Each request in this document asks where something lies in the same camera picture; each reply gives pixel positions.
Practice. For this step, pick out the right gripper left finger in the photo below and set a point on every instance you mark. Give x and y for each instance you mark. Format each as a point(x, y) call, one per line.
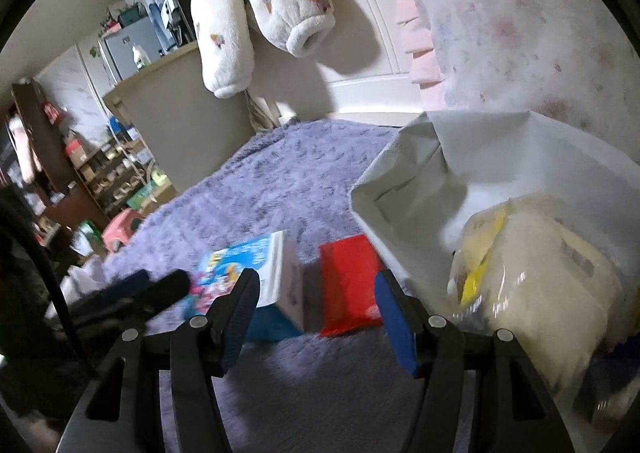
point(203, 348)

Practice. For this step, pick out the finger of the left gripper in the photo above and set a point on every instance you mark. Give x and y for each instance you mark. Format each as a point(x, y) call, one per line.
point(159, 296)
point(114, 294)

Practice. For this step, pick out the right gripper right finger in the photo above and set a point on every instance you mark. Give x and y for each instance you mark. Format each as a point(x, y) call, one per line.
point(431, 350)

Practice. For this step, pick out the blue milk carton box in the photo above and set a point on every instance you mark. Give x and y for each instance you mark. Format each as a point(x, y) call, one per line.
point(279, 314)

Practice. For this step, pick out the red snack packet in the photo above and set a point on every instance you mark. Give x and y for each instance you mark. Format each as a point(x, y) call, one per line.
point(348, 270)

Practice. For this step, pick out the cheese cake plastic package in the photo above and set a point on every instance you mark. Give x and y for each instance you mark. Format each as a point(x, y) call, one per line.
point(532, 266)

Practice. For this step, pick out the pink plastic stool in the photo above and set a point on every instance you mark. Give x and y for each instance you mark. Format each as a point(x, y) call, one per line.
point(121, 229)

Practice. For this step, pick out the brown wooden shelf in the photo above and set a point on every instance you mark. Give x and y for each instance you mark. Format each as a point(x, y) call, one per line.
point(65, 197)

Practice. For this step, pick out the beige bedside cabinet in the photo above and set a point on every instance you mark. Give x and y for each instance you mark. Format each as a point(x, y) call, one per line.
point(189, 132)

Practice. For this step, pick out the floral white pillow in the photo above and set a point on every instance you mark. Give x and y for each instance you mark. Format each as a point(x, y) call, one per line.
point(569, 60)

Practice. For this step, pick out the cream fleece pajamas hanging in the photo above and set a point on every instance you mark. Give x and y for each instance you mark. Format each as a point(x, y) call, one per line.
point(222, 31)

